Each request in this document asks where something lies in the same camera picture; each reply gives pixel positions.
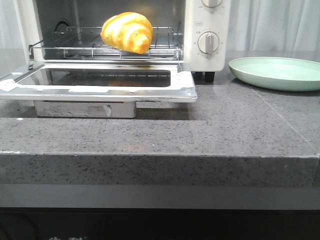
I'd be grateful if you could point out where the yellow orange croissant bread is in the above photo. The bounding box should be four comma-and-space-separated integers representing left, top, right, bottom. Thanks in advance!
100, 12, 153, 54

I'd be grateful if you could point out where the open oven glass door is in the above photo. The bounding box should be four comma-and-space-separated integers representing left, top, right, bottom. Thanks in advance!
0, 61, 198, 119

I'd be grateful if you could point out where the grey lower oven knob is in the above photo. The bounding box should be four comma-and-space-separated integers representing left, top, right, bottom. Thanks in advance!
197, 31, 220, 55

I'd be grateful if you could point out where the grey oven knob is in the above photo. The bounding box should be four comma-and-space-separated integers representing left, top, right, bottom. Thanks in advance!
197, 31, 220, 55
201, 0, 222, 8

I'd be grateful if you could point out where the white toaster oven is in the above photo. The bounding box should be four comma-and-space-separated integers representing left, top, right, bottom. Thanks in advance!
14, 0, 231, 83

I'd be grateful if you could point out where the grey upper oven knob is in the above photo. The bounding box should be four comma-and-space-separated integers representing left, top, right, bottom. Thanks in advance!
201, 0, 222, 8

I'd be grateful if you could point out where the light green round plate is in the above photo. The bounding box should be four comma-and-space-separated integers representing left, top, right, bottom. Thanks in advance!
228, 57, 320, 92

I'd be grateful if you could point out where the metal wire oven rack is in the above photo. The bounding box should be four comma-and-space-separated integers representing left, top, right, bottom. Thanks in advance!
28, 26, 183, 61

